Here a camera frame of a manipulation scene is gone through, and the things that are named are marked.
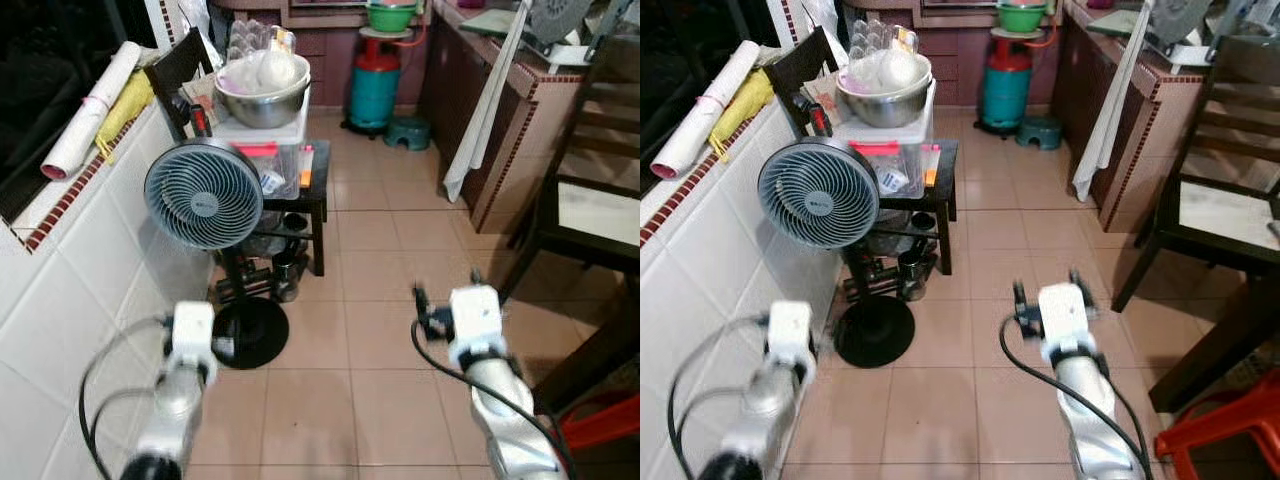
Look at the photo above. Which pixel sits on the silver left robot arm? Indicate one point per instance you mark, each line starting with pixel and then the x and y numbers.
pixel 765 410
pixel 175 410

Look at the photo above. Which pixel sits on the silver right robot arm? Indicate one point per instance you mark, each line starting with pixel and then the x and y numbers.
pixel 1090 400
pixel 505 410

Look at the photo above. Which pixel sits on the dark wooden dining chair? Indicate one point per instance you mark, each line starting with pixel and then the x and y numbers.
pixel 560 250
pixel 1190 245

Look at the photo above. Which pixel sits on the steel cup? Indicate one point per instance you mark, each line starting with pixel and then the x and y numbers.
pixel 910 275
pixel 285 275

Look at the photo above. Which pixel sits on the black side table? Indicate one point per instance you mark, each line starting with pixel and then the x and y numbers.
pixel 945 200
pixel 318 200

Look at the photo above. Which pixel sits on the brown wooden cabinet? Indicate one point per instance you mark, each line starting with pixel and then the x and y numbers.
pixel 520 150
pixel 1150 150

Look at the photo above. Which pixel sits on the dark wooden dining table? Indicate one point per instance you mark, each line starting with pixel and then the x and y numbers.
pixel 595 350
pixel 1225 340

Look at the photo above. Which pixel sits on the grey standing fan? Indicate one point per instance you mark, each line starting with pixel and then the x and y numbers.
pixel 815 200
pixel 203 195

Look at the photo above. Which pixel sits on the white hanging cloth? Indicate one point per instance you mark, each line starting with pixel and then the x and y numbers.
pixel 1105 130
pixel 480 130

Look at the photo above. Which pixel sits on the small teal stool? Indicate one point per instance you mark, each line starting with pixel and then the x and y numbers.
pixel 408 132
pixel 1040 132

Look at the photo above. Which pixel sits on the clear container pink lid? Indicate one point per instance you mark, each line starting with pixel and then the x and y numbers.
pixel 900 170
pixel 285 170

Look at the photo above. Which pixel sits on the red plastic stool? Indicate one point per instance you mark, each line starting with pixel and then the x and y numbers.
pixel 600 420
pixel 1220 425

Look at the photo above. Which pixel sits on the teal and red gas cylinder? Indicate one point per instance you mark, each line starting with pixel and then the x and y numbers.
pixel 1005 95
pixel 375 95

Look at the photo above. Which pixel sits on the red and black tool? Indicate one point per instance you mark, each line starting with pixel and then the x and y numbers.
pixel 820 118
pixel 200 118

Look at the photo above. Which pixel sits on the large steel bowl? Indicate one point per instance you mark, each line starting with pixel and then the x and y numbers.
pixel 265 105
pixel 885 105

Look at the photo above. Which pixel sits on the yellow folded cloth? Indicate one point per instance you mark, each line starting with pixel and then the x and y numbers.
pixel 128 105
pixel 745 105

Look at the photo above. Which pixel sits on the white paper roll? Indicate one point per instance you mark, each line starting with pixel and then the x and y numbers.
pixel 90 115
pixel 705 110

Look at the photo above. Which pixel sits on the green flat tray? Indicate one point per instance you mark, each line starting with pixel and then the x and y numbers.
pixel 495 20
pixel 1115 20

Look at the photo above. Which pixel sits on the white plastic bag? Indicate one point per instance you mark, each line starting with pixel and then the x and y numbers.
pixel 270 70
pixel 890 70

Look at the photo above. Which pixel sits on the green plastic basin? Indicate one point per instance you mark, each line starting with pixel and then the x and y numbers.
pixel 392 15
pixel 1022 15

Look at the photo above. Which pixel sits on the grey round cover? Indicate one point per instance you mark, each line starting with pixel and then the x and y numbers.
pixel 560 20
pixel 1180 20

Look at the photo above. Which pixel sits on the clear egg carton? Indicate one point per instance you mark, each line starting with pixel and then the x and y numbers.
pixel 872 35
pixel 250 35

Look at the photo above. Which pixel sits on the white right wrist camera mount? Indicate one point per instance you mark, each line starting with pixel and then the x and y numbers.
pixel 1062 310
pixel 475 315

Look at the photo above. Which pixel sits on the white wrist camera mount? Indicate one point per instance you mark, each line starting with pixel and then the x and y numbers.
pixel 1062 310
pixel 790 325
pixel 192 325
pixel 475 315

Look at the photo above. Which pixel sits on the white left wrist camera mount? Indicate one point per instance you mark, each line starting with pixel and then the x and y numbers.
pixel 790 325
pixel 192 325

